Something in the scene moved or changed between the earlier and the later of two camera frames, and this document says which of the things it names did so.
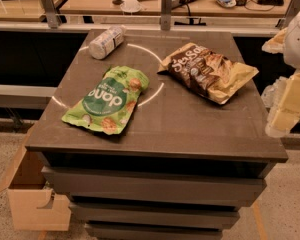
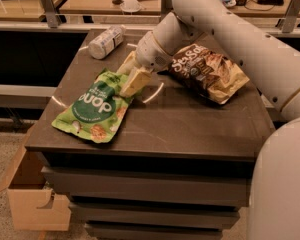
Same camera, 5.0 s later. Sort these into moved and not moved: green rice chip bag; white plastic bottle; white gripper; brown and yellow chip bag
Moved: white gripper; green rice chip bag
Not moved: white plastic bottle; brown and yellow chip bag
